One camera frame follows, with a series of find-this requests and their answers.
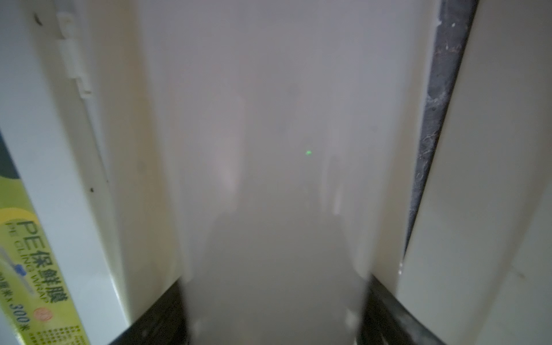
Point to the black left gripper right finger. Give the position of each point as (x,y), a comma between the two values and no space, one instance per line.
(387,321)

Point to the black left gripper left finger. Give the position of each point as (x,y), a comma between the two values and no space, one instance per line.
(163,323)

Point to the cream wrap dispenser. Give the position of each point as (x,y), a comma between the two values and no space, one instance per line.
(477,267)
(89,240)

